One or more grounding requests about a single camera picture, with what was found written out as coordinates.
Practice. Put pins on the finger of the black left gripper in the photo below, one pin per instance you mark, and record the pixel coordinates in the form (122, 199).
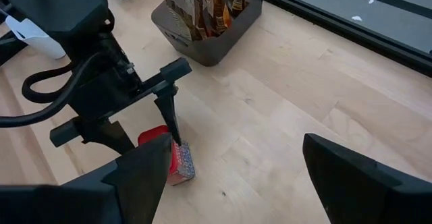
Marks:
(108, 136)
(168, 112)

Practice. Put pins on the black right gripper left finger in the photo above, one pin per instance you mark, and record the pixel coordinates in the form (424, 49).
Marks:
(84, 207)

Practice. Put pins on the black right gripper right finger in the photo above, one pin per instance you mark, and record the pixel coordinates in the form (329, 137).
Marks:
(371, 200)

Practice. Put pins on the red-lidded spice tin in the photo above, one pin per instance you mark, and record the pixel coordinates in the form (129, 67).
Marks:
(182, 163)

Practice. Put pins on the white plastic bin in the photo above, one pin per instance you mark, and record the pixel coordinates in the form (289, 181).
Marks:
(40, 43)

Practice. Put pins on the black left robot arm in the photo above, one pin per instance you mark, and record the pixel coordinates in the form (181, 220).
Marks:
(57, 8)

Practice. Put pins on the dark grey plastic bin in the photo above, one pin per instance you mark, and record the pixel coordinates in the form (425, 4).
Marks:
(209, 52)

